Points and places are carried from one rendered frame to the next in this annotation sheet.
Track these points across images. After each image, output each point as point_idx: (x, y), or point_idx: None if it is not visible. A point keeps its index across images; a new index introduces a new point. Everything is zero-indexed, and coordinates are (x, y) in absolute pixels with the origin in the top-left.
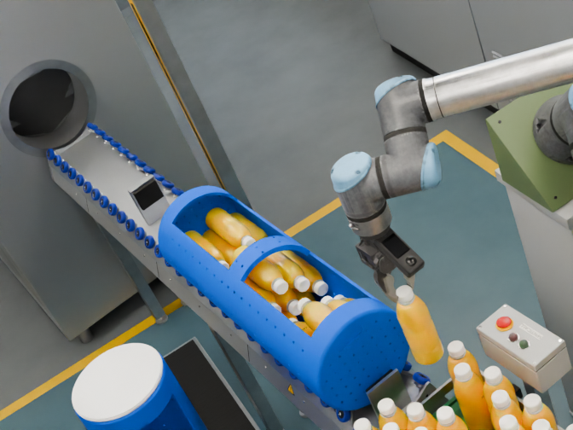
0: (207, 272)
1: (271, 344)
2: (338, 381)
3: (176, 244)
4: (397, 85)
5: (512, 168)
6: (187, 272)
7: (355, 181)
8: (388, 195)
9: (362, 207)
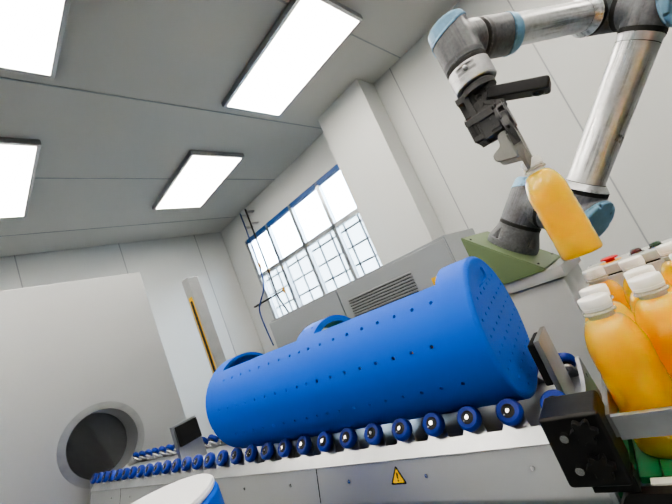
0: (269, 365)
1: (376, 351)
2: (493, 331)
3: (228, 380)
4: None
5: (494, 263)
6: (241, 398)
7: (460, 11)
8: (491, 30)
9: (473, 37)
